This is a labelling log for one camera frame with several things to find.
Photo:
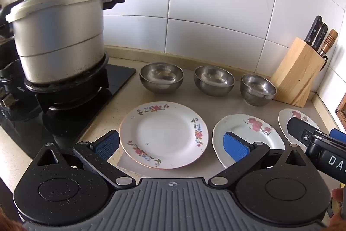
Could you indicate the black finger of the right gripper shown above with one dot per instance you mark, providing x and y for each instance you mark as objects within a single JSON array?
[{"x": 298, "y": 129}]

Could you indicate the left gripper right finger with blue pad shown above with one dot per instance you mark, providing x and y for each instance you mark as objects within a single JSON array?
[{"x": 247, "y": 156}]

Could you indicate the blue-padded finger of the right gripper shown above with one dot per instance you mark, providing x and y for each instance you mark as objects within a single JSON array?
[{"x": 337, "y": 134}]

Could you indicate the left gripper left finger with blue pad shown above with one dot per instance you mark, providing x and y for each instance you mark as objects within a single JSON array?
[{"x": 94, "y": 156}]

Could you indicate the steel bowl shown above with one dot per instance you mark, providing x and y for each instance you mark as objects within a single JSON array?
[
  {"x": 161, "y": 78},
  {"x": 256, "y": 90},
  {"x": 213, "y": 81}
]

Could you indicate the large floral white plate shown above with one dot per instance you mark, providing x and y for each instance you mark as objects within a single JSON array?
[{"x": 163, "y": 135}]

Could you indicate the wooden framed cabinet window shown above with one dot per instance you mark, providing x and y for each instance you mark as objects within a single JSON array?
[{"x": 341, "y": 111}]

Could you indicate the wooden knife block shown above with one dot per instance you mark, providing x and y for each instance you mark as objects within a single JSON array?
[{"x": 294, "y": 77}]

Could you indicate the black gas stove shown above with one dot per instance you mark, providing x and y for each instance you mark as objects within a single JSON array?
[{"x": 59, "y": 113}]

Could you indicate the large aluminium pressure cooker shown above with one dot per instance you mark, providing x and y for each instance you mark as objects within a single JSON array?
[{"x": 58, "y": 39}]

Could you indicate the black ribbed knife handle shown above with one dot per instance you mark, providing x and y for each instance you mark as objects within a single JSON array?
[{"x": 320, "y": 37}]

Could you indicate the wooden tool handle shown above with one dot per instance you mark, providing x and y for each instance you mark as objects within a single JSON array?
[{"x": 329, "y": 42}]

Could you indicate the black riveted knife handle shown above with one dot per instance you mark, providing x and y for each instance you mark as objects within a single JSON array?
[{"x": 315, "y": 27}]

